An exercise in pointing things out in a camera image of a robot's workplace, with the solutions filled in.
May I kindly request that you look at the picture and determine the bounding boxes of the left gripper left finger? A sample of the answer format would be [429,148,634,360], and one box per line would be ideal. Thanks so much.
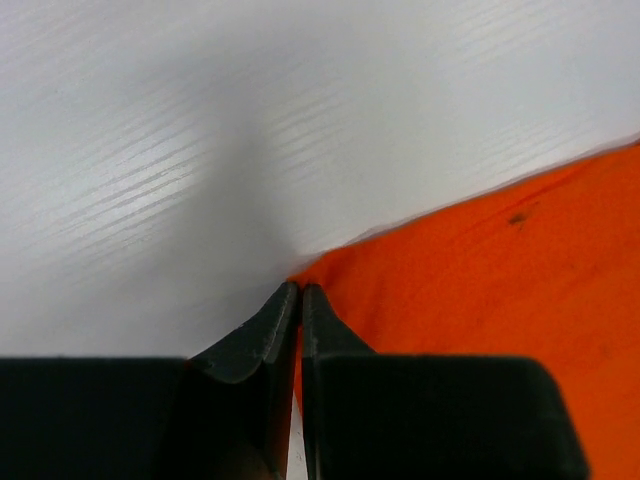
[1,282,299,479]

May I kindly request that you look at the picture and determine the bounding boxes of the orange t shirt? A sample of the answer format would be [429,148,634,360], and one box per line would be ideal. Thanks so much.
[294,145,639,479]

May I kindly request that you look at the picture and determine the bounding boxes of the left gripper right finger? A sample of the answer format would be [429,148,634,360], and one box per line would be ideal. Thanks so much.
[302,285,590,479]

